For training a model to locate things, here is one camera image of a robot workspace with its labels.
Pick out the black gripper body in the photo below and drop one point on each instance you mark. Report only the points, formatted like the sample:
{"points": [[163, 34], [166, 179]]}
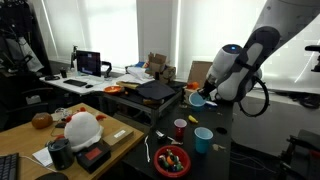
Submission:
{"points": [[208, 88]]}

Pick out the small teal plastic cup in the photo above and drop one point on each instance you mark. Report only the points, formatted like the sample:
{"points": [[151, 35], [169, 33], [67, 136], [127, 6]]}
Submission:
{"points": [[197, 101]]}

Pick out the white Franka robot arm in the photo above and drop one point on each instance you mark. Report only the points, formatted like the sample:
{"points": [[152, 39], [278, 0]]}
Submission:
{"points": [[233, 73]]}

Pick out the red plastic cup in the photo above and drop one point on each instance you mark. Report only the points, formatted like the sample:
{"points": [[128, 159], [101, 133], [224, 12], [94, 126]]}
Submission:
{"points": [[180, 130]]}

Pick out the tall teal plastic cup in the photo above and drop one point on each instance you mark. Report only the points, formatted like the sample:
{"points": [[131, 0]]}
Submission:
{"points": [[202, 141]]}

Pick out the red bowl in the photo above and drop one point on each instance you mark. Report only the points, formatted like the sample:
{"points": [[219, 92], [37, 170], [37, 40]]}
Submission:
{"points": [[171, 161]]}

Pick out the orange bowl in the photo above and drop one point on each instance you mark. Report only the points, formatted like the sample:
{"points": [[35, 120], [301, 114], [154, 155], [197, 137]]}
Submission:
{"points": [[112, 89]]}

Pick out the orange toy ball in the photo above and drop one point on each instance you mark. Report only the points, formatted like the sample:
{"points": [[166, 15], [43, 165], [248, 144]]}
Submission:
{"points": [[193, 85]]}

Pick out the large brown cardboard box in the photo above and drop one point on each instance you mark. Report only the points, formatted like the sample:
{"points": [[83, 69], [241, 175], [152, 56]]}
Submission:
{"points": [[200, 71]]}

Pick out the yellow toy banana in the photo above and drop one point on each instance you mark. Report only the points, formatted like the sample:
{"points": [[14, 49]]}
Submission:
{"points": [[192, 119]]}

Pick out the open cardboard box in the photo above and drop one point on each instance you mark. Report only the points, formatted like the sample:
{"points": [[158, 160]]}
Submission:
{"points": [[160, 66]]}

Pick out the white plastic fork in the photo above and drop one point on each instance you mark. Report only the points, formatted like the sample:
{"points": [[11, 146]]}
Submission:
{"points": [[171, 139]]}

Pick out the white paper pile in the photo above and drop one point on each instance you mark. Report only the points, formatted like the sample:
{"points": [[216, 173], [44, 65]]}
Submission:
{"points": [[138, 71]]}

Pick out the white plastic knife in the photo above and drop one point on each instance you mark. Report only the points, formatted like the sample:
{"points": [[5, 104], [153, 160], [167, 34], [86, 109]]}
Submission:
{"points": [[146, 150]]}

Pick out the flat brown cardboard box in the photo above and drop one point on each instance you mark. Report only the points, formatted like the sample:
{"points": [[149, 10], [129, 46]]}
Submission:
{"points": [[117, 136]]}

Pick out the white desk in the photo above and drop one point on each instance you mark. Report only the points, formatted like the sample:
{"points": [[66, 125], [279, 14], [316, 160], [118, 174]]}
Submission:
{"points": [[100, 85]]}

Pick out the black computer mouse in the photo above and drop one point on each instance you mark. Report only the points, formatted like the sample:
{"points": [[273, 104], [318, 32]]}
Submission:
{"points": [[88, 85]]}

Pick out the black computer monitor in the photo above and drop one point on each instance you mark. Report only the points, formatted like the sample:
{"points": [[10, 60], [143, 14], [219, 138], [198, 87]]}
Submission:
{"points": [[88, 62]]}

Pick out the white chicken plush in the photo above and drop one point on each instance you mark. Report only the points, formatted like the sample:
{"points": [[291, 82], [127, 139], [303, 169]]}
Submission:
{"points": [[81, 130]]}

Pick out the slim black keyboard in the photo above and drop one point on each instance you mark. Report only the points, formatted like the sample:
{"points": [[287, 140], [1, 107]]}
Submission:
{"points": [[75, 82]]}

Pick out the black box red label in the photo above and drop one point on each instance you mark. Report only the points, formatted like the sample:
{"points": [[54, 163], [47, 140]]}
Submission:
{"points": [[93, 156]]}

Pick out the black desk tripod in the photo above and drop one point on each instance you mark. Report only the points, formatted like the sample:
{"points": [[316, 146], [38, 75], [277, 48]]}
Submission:
{"points": [[72, 56]]}

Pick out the black mug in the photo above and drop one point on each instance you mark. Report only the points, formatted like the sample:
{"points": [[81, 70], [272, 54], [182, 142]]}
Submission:
{"points": [[60, 154], [63, 72]]}

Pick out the glass jar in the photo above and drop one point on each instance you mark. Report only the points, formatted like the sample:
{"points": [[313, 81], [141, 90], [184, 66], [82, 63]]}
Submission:
{"points": [[60, 113]]}

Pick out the brown ball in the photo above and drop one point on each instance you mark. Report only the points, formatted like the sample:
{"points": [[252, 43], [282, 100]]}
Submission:
{"points": [[41, 120]]}

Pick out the white paper sheet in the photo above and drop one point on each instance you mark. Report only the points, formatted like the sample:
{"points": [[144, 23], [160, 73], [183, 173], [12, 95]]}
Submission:
{"points": [[42, 156]]}

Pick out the black oval pad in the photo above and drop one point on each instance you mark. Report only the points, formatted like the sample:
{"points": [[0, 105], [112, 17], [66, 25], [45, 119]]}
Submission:
{"points": [[51, 176]]}

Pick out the black office chair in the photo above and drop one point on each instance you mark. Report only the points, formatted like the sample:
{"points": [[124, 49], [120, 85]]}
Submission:
{"points": [[20, 110]]}

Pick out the wooden table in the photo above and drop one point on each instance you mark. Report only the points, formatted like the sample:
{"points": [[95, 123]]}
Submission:
{"points": [[20, 140]]}

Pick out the dark hanging clothes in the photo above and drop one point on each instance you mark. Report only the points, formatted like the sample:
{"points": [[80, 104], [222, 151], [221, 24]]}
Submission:
{"points": [[16, 33]]}

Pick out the black mechanical keyboard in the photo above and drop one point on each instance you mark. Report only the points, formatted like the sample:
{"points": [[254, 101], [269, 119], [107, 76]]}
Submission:
{"points": [[8, 166]]}

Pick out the metal frame table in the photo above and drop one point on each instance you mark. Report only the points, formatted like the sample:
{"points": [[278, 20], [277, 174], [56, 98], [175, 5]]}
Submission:
{"points": [[140, 104]]}

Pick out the black stereo camera on stand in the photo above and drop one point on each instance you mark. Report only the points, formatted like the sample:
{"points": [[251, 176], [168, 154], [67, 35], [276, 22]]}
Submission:
{"points": [[315, 48]]}

